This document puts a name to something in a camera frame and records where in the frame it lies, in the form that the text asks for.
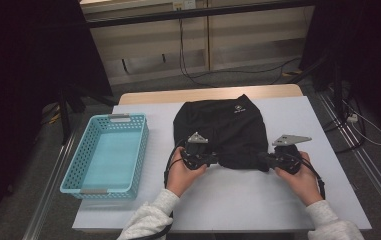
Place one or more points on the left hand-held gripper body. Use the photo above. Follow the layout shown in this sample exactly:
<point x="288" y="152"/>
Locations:
<point x="194" y="155"/>

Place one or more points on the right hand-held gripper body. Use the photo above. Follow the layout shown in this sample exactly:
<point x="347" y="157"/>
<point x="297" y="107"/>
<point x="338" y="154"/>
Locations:
<point x="286" y="158"/>

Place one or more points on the black pants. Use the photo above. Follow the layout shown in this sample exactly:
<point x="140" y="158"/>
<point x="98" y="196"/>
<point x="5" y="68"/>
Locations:
<point x="221" y="133"/>

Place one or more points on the light blue plastic basket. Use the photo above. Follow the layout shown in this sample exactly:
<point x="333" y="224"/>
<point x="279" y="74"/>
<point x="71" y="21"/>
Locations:
<point x="108" y="160"/>

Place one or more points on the person's left hand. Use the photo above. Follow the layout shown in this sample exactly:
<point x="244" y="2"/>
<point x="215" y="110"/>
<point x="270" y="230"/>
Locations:
<point x="183" y="180"/>

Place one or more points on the person's right hand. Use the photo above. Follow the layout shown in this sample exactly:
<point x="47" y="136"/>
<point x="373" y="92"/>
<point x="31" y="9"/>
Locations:
<point x="303" y="186"/>

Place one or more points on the white table cover sheet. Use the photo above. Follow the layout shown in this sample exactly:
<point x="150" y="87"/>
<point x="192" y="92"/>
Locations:
<point x="194" y="213"/>

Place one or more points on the black metal stand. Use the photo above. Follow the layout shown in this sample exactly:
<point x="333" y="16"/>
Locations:
<point x="337" y="90"/>

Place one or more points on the black tripod stand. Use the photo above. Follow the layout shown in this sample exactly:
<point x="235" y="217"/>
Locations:
<point x="65" y="123"/>

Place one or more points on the narrow black curtain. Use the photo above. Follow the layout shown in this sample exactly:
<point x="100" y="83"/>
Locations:
<point x="371" y="50"/>

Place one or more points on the black horizontal bar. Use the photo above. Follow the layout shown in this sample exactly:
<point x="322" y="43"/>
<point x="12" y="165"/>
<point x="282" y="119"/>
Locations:
<point x="191" y="13"/>

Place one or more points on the wide black curtain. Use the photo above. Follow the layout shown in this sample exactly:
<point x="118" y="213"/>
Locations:
<point x="18" y="66"/>

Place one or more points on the metal floor rail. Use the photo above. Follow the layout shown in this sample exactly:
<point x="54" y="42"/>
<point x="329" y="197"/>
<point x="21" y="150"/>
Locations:
<point x="371" y="166"/>
<point x="49" y="190"/>

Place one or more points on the beige wall cabinet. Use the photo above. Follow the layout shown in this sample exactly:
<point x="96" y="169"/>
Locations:
<point x="244" y="43"/>

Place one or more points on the white wall socket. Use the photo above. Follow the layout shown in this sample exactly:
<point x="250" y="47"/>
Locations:
<point x="184" y="4"/>

